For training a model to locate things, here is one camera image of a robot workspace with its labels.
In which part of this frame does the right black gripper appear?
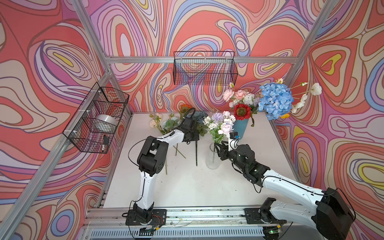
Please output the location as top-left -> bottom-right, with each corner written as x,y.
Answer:
213,140 -> 247,173

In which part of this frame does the pale pink blue rose bouquet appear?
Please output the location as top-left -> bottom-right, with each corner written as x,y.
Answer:
149,112 -> 187,175

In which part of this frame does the clear glass vase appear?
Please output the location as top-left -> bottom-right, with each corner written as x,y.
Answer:
206,143 -> 222,170

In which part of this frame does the pink rose green bouquet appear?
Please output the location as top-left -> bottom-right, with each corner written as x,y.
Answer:
204,111 -> 236,159

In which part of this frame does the teal ceramic vase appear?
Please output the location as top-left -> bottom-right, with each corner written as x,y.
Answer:
233,119 -> 249,140

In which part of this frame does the red gerbera flower stem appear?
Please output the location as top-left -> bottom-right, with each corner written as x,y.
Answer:
234,104 -> 252,121

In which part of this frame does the pink purple mixed bouquet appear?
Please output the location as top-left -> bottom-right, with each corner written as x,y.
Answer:
229,93 -> 260,127

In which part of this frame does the large pink peony stem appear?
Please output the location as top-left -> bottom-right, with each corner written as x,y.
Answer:
223,83 -> 249,102

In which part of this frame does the light blue hydrangea stem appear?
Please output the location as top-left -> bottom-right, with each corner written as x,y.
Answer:
258,83 -> 294,121

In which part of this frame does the white poppy flower stem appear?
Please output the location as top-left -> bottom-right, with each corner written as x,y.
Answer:
291,83 -> 323,114

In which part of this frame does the orange poppy flower stem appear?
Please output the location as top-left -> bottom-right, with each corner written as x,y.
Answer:
276,78 -> 290,119

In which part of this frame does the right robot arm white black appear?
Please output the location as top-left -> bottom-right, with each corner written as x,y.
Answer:
214,142 -> 356,240

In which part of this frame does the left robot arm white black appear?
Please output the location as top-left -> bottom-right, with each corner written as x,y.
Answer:
132,117 -> 200,224

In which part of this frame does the dusty blue hydrangea stem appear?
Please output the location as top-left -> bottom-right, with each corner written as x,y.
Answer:
192,111 -> 208,137

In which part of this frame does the small black device in basket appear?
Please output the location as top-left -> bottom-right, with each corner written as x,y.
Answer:
101,135 -> 110,153

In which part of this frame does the white tape roll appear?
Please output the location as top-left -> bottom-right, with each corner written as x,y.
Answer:
94,114 -> 118,134

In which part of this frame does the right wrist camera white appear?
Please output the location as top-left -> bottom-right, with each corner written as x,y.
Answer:
227,132 -> 239,151

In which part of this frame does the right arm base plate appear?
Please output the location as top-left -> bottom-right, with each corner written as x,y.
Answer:
241,198 -> 287,225

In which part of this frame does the black wire basket back wall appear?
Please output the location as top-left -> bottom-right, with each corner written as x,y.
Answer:
173,50 -> 238,86

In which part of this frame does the black wire basket wall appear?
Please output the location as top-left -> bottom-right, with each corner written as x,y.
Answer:
173,50 -> 238,86
63,83 -> 130,154

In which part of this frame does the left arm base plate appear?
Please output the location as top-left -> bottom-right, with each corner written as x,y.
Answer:
122,209 -> 167,226

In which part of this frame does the black wire basket left wall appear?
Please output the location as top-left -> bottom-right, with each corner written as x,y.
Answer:
63,83 -> 130,154

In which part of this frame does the aluminium front rail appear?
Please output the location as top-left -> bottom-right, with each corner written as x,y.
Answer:
84,201 -> 316,228

